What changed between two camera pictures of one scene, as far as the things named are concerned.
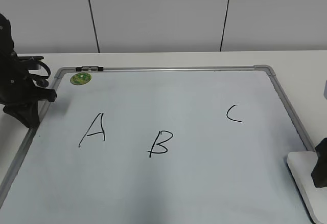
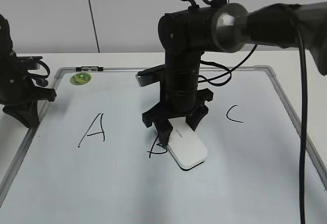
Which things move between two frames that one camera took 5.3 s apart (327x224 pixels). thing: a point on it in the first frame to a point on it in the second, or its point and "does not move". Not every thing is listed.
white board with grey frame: x=161 y=144 does not move
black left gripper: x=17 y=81 does not move
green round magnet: x=78 y=79 does not move
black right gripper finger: x=319 y=173 to x=180 y=96
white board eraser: x=301 y=164 to x=185 y=145
